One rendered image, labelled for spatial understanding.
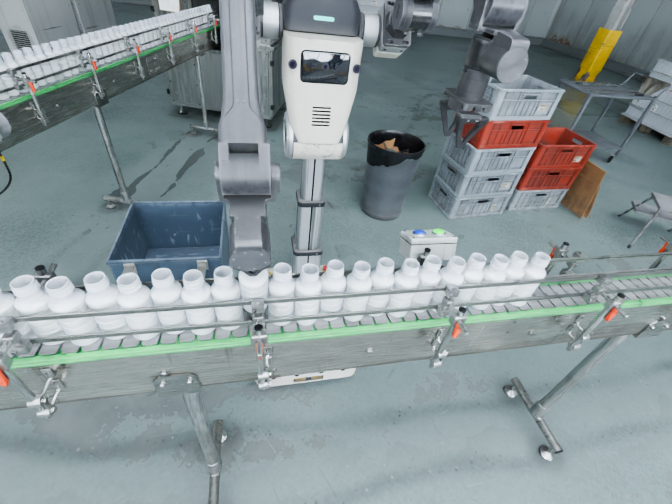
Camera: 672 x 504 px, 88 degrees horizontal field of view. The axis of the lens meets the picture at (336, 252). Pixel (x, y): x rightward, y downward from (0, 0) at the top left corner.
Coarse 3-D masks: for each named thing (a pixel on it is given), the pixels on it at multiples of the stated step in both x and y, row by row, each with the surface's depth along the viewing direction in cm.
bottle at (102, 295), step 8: (96, 272) 67; (88, 280) 67; (96, 280) 68; (104, 280) 66; (88, 288) 65; (96, 288) 65; (104, 288) 66; (112, 288) 69; (88, 296) 67; (96, 296) 66; (104, 296) 67; (112, 296) 68; (88, 304) 67; (96, 304) 67; (104, 304) 67; (112, 304) 68; (96, 320) 70; (104, 320) 70; (112, 320) 70; (120, 320) 72; (104, 328) 71; (112, 328) 72; (120, 328) 73; (128, 328) 75; (120, 336) 74
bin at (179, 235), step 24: (144, 216) 125; (168, 216) 127; (192, 216) 129; (216, 216) 131; (120, 240) 108; (144, 240) 130; (168, 240) 134; (192, 240) 136; (216, 240) 138; (120, 264) 100; (144, 264) 101; (168, 264) 103; (192, 264) 105; (216, 264) 107
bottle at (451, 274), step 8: (456, 256) 83; (448, 264) 83; (456, 264) 84; (464, 264) 81; (440, 272) 85; (448, 272) 83; (456, 272) 82; (440, 280) 85; (448, 280) 83; (456, 280) 83; (440, 296) 86; (432, 304) 89
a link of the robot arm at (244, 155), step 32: (224, 0) 45; (224, 32) 45; (224, 64) 45; (256, 64) 46; (224, 96) 45; (256, 96) 46; (224, 128) 45; (256, 128) 46; (224, 160) 45; (256, 160) 46; (224, 192) 47; (256, 192) 48
